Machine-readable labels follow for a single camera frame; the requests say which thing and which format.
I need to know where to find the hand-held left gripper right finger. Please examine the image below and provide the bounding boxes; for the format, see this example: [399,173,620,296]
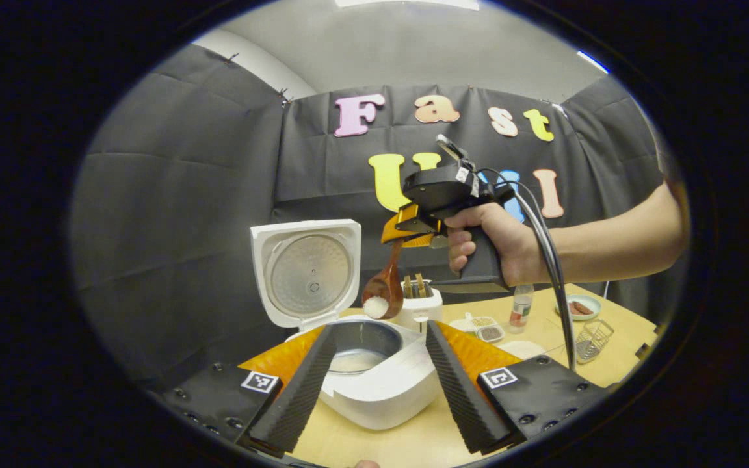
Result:
[425,320,603,456]

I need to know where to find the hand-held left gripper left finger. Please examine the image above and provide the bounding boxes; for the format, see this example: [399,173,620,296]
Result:
[160,325,338,456]

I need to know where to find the brown wooden spoon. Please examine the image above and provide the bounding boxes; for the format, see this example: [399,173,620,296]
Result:
[362,239,405,320]

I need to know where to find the clear box of rice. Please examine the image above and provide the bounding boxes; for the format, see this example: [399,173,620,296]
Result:
[498,340,547,360]

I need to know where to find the white rice cooker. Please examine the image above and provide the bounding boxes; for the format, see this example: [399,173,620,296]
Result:
[250,219,441,431]

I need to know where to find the clear wire chopstick holder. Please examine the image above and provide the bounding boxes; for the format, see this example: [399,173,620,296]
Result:
[575,318,615,363]

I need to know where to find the white toaster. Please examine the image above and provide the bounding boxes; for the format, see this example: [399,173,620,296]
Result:
[395,279,444,332]

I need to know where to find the white divided seasoning dish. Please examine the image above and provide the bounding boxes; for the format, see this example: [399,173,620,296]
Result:
[451,313,506,344]

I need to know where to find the clear plastic bottle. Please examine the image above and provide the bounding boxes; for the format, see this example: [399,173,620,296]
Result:
[509,284,535,334]

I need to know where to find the pale green plate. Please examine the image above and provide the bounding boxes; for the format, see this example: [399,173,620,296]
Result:
[557,294,602,322]

